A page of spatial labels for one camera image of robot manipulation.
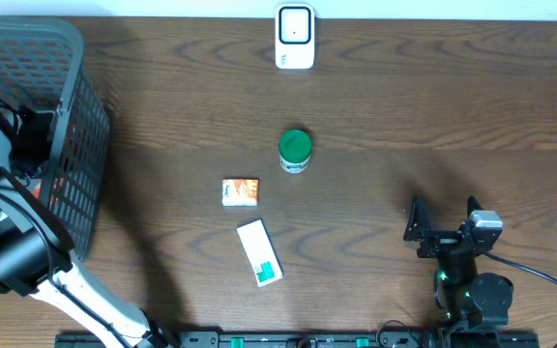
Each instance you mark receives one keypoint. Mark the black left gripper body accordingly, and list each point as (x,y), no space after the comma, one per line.
(30,158)

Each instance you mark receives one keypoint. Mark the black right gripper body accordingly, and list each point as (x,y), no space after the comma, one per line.
(440,243)

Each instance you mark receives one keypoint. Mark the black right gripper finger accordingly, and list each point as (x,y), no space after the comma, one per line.
(473,205)
(418,224)

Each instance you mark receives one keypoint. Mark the green-lidded white jar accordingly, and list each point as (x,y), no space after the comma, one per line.
(295,148)

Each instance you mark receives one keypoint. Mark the white medicine box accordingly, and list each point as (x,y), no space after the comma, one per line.
(260,252)

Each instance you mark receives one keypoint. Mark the orange small packet box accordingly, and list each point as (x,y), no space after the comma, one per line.
(239,192)

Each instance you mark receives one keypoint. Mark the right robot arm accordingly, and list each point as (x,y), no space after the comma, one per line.
(472,299)

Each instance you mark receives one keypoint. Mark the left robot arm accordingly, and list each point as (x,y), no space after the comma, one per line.
(37,260)

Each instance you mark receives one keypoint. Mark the white barcode scanner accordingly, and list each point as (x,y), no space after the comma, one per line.
(294,36)

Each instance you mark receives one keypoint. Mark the grey plastic mesh basket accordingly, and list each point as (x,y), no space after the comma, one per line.
(41,67)

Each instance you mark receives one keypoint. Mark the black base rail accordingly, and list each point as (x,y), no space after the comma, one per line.
(391,339)

